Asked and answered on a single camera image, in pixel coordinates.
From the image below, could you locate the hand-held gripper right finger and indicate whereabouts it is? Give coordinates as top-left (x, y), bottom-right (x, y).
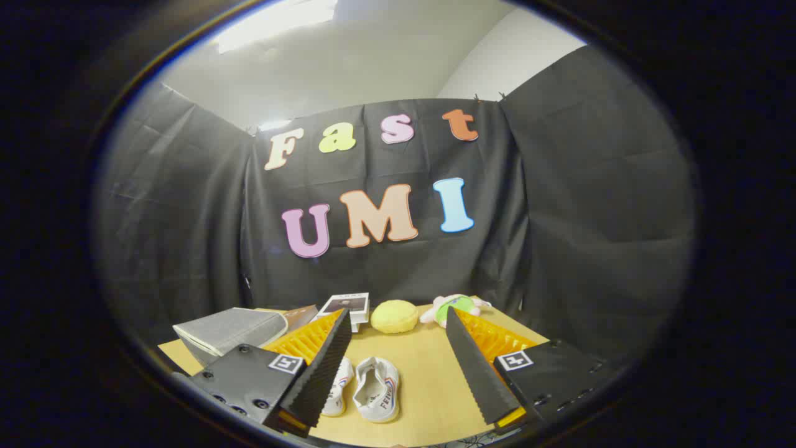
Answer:
top-left (445, 306), bottom-right (626, 436)

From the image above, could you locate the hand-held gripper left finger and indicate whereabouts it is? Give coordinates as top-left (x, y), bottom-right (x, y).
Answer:
top-left (171, 308), bottom-right (353, 436)

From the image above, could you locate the white canvas shoe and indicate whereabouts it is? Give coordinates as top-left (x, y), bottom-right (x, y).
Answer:
top-left (353, 357), bottom-right (400, 424)
top-left (322, 358), bottom-right (355, 418)

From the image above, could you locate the grey fabric storage box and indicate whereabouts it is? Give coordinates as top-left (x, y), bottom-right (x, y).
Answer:
top-left (173, 307), bottom-right (290, 368)

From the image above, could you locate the brown cover book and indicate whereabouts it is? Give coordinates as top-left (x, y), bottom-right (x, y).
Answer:
top-left (285, 305), bottom-right (320, 332)

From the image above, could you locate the pink and green plush toy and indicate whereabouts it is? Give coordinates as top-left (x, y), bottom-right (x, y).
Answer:
top-left (420, 294), bottom-right (492, 329)

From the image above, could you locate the white book with dark cover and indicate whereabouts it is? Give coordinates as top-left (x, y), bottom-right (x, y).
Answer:
top-left (317, 292), bottom-right (370, 324)

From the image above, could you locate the yellow plush cushion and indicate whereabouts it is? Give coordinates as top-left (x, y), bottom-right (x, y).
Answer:
top-left (371, 300), bottom-right (419, 334)

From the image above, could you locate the black backdrop cloth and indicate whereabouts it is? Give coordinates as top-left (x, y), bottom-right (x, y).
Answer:
top-left (93, 44), bottom-right (697, 368)

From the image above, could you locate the ceiling light panel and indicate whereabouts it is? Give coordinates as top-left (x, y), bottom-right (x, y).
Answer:
top-left (215, 0), bottom-right (340, 54)

